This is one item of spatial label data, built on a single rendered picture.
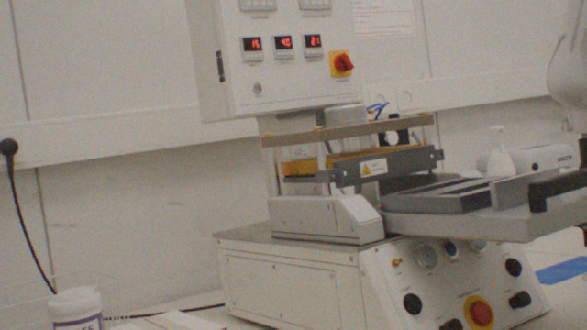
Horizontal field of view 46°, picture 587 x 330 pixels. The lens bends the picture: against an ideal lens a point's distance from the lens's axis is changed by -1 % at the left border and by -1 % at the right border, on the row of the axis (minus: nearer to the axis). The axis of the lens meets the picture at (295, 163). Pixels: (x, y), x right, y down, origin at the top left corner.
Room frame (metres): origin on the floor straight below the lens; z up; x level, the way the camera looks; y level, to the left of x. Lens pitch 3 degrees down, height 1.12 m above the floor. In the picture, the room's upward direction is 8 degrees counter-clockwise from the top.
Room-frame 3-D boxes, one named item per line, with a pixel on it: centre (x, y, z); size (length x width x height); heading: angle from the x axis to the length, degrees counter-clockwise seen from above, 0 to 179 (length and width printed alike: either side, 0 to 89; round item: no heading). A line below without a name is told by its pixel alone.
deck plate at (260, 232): (1.31, -0.08, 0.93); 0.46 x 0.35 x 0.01; 35
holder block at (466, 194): (1.07, -0.25, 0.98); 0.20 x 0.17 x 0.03; 125
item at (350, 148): (1.29, -0.11, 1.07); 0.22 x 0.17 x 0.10; 125
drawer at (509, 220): (1.03, -0.28, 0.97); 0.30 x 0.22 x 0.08; 35
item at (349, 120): (1.32, -0.10, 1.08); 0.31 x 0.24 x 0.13; 125
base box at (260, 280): (1.29, -0.12, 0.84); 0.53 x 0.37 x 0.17; 35
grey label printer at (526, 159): (2.10, -0.69, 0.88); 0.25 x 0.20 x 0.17; 26
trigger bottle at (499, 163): (1.98, -0.58, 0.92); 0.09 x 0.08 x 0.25; 6
